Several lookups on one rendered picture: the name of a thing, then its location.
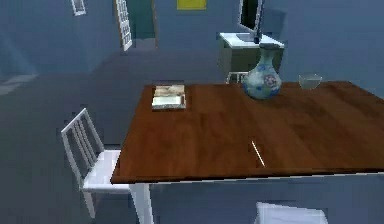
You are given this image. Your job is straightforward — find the pale book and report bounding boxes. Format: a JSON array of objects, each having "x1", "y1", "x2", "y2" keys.
[{"x1": 151, "y1": 84, "x2": 187, "y2": 111}]

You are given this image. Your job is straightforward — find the brown wooden table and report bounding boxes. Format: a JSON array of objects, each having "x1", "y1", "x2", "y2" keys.
[{"x1": 110, "y1": 80, "x2": 384, "y2": 224}]

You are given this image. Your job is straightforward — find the thin pale pencil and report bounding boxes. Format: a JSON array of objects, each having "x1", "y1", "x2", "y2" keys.
[{"x1": 250, "y1": 140, "x2": 266, "y2": 167}]

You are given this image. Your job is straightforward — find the blue white patterned vase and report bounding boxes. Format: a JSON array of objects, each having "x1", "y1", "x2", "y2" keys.
[{"x1": 241, "y1": 42, "x2": 282, "y2": 100}]

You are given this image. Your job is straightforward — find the grey white television stand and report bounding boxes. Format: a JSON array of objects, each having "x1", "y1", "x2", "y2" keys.
[{"x1": 218, "y1": 31, "x2": 285, "y2": 81}]

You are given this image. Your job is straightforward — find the yellow framed picture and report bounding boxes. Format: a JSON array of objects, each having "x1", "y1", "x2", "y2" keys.
[{"x1": 176, "y1": 0, "x2": 208, "y2": 11}]

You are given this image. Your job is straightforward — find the white panelled room door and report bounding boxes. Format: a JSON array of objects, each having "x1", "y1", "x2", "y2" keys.
[{"x1": 114, "y1": 0, "x2": 134, "y2": 52}]

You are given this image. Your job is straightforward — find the black flat television set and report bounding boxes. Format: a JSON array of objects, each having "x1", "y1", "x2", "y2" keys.
[{"x1": 238, "y1": 0, "x2": 266, "y2": 44}]

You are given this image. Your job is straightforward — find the clear glass bowl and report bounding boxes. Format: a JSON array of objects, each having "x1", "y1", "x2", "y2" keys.
[{"x1": 298, "y1": 72, "x2": 323, "y2": 91}]

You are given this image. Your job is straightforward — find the white framed picture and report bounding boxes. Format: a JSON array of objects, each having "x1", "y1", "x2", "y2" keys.
[{"x1": 70, "y1": 0, "x2": 87, "y2": 17}]

